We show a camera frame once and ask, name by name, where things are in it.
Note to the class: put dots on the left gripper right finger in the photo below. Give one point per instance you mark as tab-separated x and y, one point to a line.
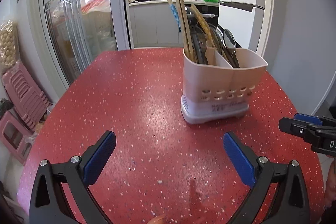
290	203

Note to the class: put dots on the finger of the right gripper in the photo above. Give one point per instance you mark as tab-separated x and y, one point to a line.
317	136
320	121

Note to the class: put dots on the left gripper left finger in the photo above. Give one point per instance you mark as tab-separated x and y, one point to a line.
48	202

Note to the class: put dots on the dark slim spoon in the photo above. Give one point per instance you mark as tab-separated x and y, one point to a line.
230	46

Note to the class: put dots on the dark spoon grey handle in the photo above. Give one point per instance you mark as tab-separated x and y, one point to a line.
199	42

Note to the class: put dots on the pink stool lower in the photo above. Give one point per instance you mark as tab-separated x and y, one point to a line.
14	135

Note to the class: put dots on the pink utensil holder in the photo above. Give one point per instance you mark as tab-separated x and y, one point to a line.
217	90

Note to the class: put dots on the pink plastic stool stack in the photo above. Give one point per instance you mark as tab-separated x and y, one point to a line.
29	101

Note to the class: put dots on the bag of round snacks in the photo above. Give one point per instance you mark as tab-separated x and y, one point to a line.
9	45

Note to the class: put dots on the black oven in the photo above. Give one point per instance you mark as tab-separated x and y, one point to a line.
210	14

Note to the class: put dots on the blue patterned utensil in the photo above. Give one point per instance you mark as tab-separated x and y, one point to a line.
174	12

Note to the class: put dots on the glass door cabinet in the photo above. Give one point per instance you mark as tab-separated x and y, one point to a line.
77	31

